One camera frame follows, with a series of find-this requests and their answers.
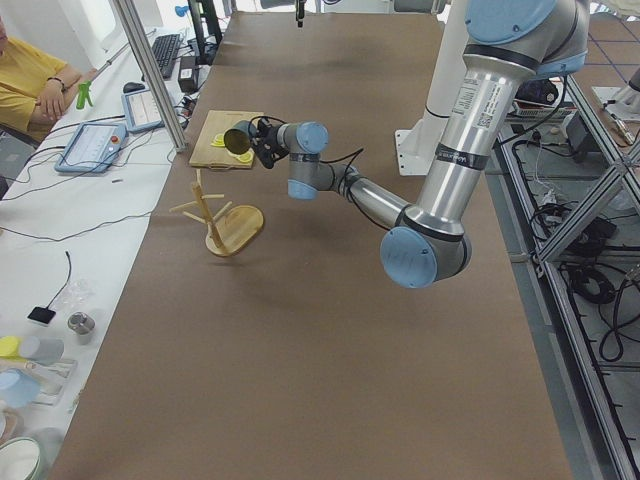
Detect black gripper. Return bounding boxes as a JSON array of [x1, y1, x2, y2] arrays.
[[255, 0, 304, 161]]

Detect blue mug yellow inside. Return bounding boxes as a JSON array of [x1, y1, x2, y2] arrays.
[[223, 120, 256, 155]]

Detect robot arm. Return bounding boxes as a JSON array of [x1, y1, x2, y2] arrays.
[[249, 1, 589, 288]]

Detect wooden cup rack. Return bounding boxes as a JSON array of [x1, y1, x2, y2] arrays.
[[169, 169, 265, 257]]

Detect small steel cup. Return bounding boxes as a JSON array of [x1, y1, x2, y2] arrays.
[[67, 312, 96, 345]]

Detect grey lying cup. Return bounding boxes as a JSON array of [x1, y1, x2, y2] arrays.
[[18, 336, 64, 365]]

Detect yellow cup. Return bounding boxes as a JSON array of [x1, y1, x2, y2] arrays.
[[0, 336, 22, 359]]

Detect light blue cup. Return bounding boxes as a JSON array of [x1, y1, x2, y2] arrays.
[[0, 369, 40, 408]]

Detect black power adapter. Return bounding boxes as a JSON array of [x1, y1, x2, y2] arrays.
[[178, 56, 199, 94]]

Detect black keyboard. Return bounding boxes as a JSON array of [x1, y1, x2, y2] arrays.
[[152, 34, 182, 79]]

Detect lemon slice on knife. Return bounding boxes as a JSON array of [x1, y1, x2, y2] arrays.
[[211, 133, 225, 147]]

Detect bamboo cutting board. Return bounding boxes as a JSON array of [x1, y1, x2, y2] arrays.
[[189, 110, 261, 170]]

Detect computer mouse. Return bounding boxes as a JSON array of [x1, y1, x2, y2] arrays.
[[122, 82, 146, 94]]

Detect blue teach pendant far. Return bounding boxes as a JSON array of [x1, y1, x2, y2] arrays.
[[121, 89, 164, 133]]

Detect blue teach pendant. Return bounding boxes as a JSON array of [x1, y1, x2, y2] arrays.
[[121, 89, 164, 133], [54, 122, 127, 175]]

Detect green clamp tool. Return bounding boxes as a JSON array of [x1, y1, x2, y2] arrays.
[[76, 80, 93, 110]]

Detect blue teach pendant near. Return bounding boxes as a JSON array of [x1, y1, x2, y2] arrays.
[[54, 122, 127, 175]]

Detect person in yellow shirt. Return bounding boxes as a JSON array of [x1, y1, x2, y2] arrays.
[[1, 28, 97, 143]]

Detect small black square device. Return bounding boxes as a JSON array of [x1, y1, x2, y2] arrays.
[[27, 306, 56, 326]]

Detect green rimmed bowl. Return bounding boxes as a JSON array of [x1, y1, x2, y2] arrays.
[[1, 437, 44, 480]]

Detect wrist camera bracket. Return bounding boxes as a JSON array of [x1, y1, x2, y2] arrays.
[[251, 116, 289, 169]]

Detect lemon slice near handle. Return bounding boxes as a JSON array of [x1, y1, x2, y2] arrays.
[[235, 152, 254, 164]]

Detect aluminium frame post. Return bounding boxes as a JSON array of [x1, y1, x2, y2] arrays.
[[113, 0, 187, 153]]

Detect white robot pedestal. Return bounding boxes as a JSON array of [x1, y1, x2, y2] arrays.
[[395, 0, 468, 176]]

